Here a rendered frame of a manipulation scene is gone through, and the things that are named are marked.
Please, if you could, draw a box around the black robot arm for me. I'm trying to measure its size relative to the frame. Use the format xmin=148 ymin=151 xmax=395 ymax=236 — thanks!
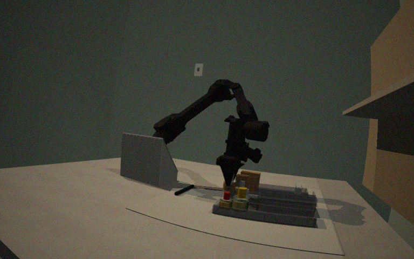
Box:
xmin=153 ymin=79 xmax=270 ymax=163

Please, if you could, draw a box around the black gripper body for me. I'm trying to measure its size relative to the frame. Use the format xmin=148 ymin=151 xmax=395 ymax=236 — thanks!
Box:
xmin=216 ymin=137 xmax=247 ymax=168

